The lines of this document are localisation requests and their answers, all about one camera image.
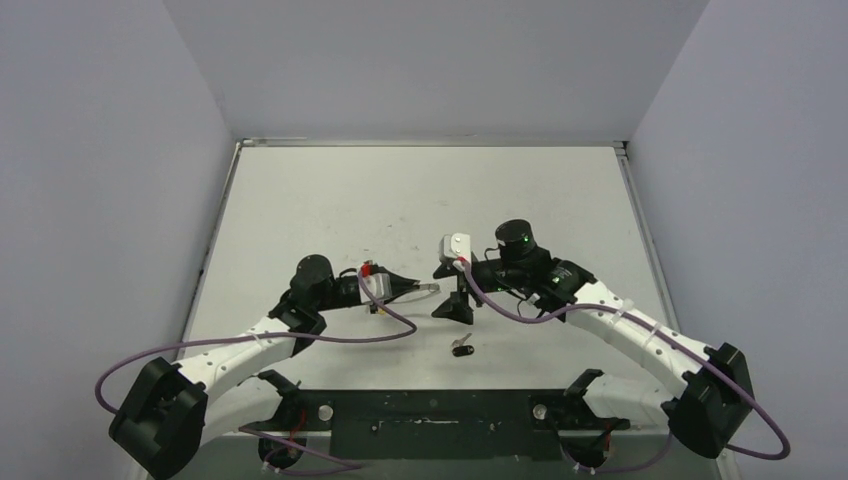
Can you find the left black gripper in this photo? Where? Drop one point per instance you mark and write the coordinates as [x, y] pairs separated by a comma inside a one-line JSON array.
[[400, 285]]

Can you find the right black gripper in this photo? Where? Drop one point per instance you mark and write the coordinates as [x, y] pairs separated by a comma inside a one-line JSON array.
[[457, 281]]

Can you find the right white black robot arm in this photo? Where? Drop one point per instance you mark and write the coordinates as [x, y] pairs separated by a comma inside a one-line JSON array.
[[679, 364]]

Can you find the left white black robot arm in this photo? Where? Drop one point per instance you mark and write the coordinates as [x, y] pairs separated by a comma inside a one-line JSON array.
[[173, 408]]

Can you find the key with black head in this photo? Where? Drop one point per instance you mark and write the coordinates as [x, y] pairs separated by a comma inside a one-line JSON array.
[[461, 348]]

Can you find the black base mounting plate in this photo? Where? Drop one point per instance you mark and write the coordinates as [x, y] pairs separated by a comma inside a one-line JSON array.
[[430, 424]]

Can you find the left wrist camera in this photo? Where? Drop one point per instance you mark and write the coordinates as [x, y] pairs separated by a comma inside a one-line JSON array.
[[373, 284]]

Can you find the aluminium frame rail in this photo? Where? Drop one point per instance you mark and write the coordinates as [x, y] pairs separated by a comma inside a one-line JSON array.
[[704, 416]]

